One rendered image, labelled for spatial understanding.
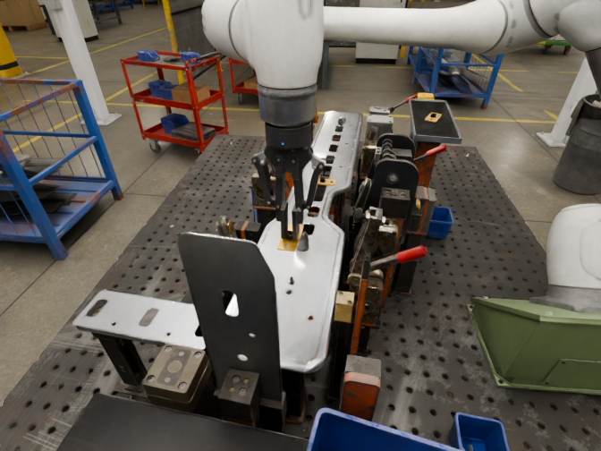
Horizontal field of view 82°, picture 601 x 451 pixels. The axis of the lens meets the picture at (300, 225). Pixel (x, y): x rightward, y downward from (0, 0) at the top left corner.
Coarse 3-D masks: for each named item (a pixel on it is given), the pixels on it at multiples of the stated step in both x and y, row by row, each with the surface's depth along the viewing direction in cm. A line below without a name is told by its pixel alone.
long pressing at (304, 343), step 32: (320, 128) 154; (352, 128) 153; (352, 160) 127; (320, 224) 97; (288, 256) 86; (320, 256) 86; (288, 288) 78; (320, 288) 78; (288, 320) 71; (320, 320) 71; (288, 352) 65; (320, 352) 64
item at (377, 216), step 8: (360, 208) 64; (376, 208) 65; (360, 216) 64; (368, 216) 64; (376, 216) 63; (368, 224) 63; (376, 224) 63; (384, 224) 64; (368, 232) 64; (376, 232) 64; (360, 240) 69; (368, 240) 65; (360, 248) 67; (368, 248) 66; (360, 256) 68; (352, 264) 73; (360, 264) 69; (352, 272) 71; (360, 272) 71
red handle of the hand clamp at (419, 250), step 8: (416, 248) 66; (424, 248) 66; (392, 256) 69; (400, 256) 68; (408, 256) 67; (416, 256) 66; (424, 256) 66; (376, 264) 70; (384, 264) 69; (392, 264) 69
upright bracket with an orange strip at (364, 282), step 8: (368, 256) 57; (368, 264) 56; (368, 272) 57; (360, 280) 60; (368, 280) 58; (360, 288) 60; (360, 296) 61; (360, 304) 62; (360, 312) 63; (360, 320) 64; (360, 328) 66; (352, 336) 68; (352, 344) 69; (352, 352) 71
